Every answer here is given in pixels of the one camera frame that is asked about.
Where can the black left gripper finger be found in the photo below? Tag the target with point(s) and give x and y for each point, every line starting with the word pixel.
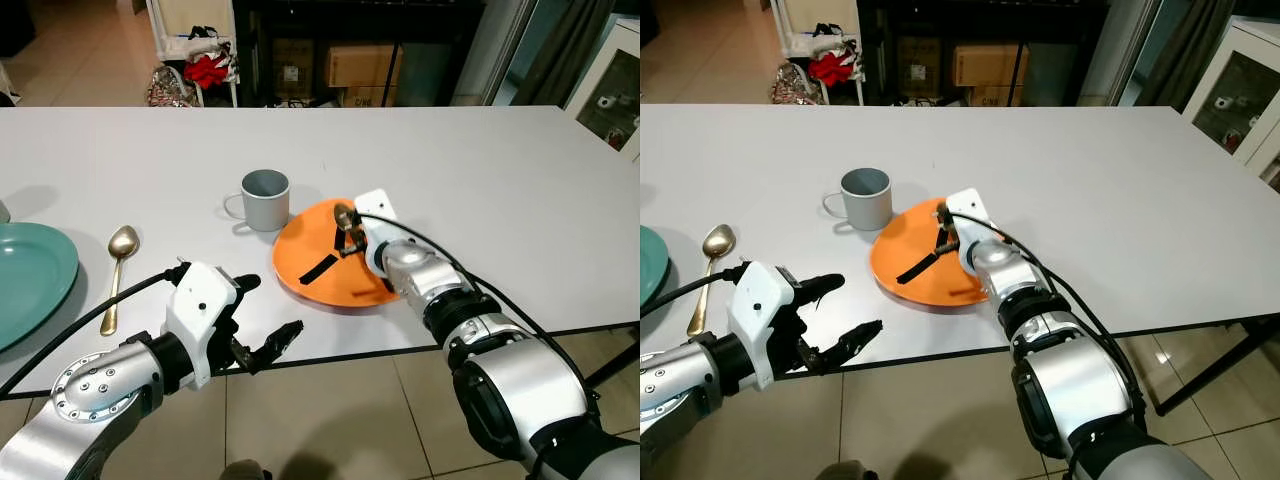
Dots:
pixel 248 283
pixel 825 284
pixel 278 345
pixel 855 343

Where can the black utensil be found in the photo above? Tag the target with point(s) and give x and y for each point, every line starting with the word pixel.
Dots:
pixel 915 269
pixel 318 270

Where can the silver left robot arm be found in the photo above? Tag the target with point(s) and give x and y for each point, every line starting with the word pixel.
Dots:
pixel 680 390
pixel 90 410

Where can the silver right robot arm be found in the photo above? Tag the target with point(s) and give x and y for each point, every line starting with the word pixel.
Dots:
pixel 510 380
pixel 1080 380

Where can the orange plate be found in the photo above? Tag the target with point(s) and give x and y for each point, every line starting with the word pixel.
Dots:
pixel 905 240
pixel 310 240

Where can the grey mug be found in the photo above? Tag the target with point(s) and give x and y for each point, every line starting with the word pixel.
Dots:
pixel 866 203
pixel 266 205

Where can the gold spoon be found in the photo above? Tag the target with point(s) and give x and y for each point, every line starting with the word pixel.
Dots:
pixel 123 243
pixel 718 242

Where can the grey robot leg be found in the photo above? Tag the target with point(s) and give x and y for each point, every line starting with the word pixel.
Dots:
pixel 245 471
pixel 843 471

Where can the teal plate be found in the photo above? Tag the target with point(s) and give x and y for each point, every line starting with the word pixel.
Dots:
pixel 652 265
pixel 30 285

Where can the small dark cardboard box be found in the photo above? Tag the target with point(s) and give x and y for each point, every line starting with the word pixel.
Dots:
pixel 918 68
pixel 293 70

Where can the large brown cardboard box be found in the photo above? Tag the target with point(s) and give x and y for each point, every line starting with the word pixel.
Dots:
pixel 990 65
pixel 362 65

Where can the black table leg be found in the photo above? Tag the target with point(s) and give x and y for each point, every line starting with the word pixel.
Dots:
pixel 1215 370
pixel 612 368

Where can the patterned bag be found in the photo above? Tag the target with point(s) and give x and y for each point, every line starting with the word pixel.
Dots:
pixel 792 86
pixel 170 88

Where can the red cloth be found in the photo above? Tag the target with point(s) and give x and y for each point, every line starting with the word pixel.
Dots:
pixel 208 72
pixel 831 70

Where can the white rack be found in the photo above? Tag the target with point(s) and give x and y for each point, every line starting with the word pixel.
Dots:
pixel 815 25
pixel 190 25

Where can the grey curtain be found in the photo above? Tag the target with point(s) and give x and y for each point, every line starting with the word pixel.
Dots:
pixel 1150 50
pixel 530 50

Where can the white glass door cabinet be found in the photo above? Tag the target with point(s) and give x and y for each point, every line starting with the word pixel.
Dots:
pixel 610 95
pixel 1235 100

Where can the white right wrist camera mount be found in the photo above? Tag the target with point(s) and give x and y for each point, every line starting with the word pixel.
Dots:
pixel 375 225
pixel 968 222

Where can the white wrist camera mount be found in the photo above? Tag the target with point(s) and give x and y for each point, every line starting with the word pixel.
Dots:
pixel 968 222
pixel 760 320
pixel 375 225
pixel 195 320

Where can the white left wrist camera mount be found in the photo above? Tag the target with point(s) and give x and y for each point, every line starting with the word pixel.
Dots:
pixel 760 320
pixel 195 320

